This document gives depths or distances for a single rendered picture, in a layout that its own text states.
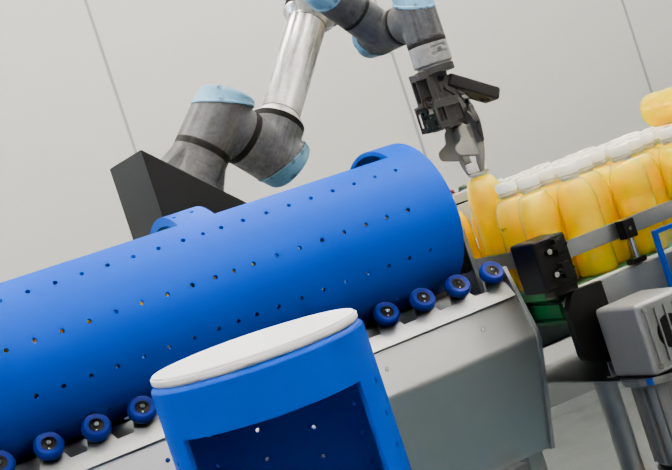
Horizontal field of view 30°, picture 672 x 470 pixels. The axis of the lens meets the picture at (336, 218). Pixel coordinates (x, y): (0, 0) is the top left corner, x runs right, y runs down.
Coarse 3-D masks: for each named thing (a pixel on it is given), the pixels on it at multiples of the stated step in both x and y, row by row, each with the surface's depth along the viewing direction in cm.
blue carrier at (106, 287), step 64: (320, 192) 209; (384, 192) 211; (448, 192) 215; (128, 256) 193; (192, 256) 195; (256, 256) 198; (320, 256) 203; (384, 256) 208; (448, 256) 216; (0, 320) 181; (64, 320) 184; (128, 320) 188; (192, 320) 192; (256, 320) 198; (0, 384) 178; (128, 384) 189; (0, 448) 182
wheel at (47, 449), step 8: (48, 432) 185; (40, 440) 184; (48, 440) 184; (56, 440) 184; (40, 448) 183; (48, 448) 183; (56, 448) 183; (40, 456) 183; (48, 456) 182; (56, 456) 183
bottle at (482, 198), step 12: (480, 180) 234; (492, 180) 235; (468, 192) 236; (480, 192) 234; (492, 192) 234; (480, 204) 234; (492, 204) 234; (480, 216) 235; (492, 216) 234; (480, 228) 235; (492, 228) 234; (492, 240) 234; (492, 252) 235; (504, 252) 234
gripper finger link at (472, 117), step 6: (468, 108) 233; (468, 114) 232; (474, 114) 232; (468, 120) 233; (474, 120) 232; (474, 126) 233; (480, 126) 233; (474, 132) 233; (480, 132) 233; (480, 138) 233
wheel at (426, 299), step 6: (420, 288) 215; (414, 294) 214; (420, 294) 214; (426, 294) 215; (432, 294) 215; (414, 300) 213; (420, 300) 213; (426, 300) 214; (432, 300) 214; (414, 306) 213; (420, 306) 213; (426, 306) 213; (432, 306) 213
